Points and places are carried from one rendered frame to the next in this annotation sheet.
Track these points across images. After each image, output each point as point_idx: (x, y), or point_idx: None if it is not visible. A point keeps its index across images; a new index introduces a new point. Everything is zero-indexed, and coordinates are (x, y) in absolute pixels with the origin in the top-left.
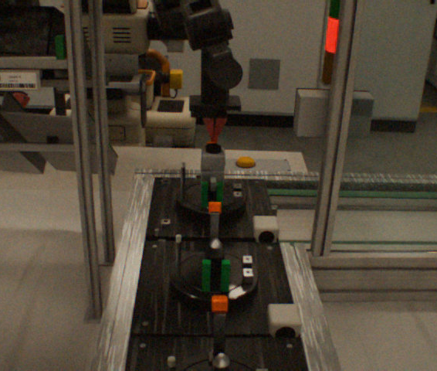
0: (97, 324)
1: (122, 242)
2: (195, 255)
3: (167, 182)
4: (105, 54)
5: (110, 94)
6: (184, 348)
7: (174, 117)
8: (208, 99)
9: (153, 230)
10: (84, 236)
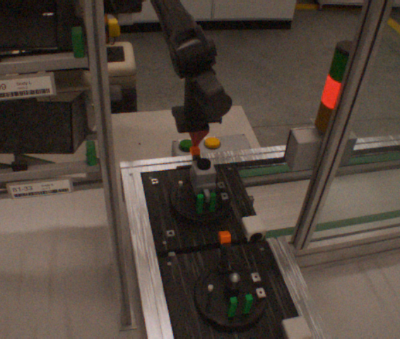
0: (130, 330)
1: (138, 260)
2: (210, 274)
3: (155, 181)
4: None
5: None
6: None
7: (119, 66)
8: (193, 116)
9: (161, 244)
10: (118, 282)
